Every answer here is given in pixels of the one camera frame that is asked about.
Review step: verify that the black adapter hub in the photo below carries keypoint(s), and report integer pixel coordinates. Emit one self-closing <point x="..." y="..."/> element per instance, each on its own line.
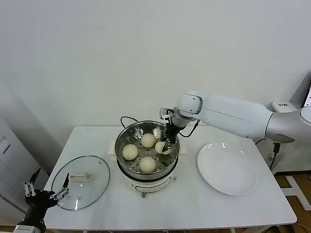
<point x="276" y="148"/>

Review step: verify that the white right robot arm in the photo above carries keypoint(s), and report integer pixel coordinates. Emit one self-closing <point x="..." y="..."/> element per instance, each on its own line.
<point x="230" y="114"/>

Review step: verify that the white metal floor frame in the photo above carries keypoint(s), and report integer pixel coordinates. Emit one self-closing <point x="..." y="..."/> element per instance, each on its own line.
<point x="295" y="188"/>

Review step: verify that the white round plate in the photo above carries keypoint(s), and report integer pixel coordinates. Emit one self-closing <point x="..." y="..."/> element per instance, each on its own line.
<point x="226" y="170"/>

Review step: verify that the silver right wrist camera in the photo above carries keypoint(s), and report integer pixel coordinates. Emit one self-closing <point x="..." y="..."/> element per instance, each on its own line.
<point x="165" y="112"/>

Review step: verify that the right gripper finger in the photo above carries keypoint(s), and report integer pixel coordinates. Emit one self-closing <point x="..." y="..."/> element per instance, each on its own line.
<point x="165" y="137"/>
<point x="167" y="146"/>

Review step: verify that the cream steamed baozi bun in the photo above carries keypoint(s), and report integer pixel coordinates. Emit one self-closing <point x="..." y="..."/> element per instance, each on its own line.
<point x="148" y="140"/>
<point x="159" y="147"/>
<point x="147" y="165"/>
<point x="130" y="152"/>

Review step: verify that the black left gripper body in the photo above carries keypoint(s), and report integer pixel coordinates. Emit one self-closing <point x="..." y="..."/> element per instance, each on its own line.
<point x="40" y="199"/>

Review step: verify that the laptop computer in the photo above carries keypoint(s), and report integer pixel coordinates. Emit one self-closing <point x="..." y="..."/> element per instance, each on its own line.
<point x="308" y="97"/>

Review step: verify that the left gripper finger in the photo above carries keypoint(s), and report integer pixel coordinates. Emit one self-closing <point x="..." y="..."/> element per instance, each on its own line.
<point x="29" y="189"/>
<point x="66" y="183"/>

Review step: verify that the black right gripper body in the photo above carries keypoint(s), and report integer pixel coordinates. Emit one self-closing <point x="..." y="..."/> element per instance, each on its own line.
<point x="173" y="132"/>

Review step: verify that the cream electric cooker base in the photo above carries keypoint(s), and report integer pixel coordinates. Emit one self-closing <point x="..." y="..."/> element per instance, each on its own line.
<point x="155" y="188"/>

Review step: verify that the stainless steel steamer basket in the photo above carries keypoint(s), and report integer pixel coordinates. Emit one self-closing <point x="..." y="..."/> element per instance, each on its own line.
<point x="118" y="150"/>

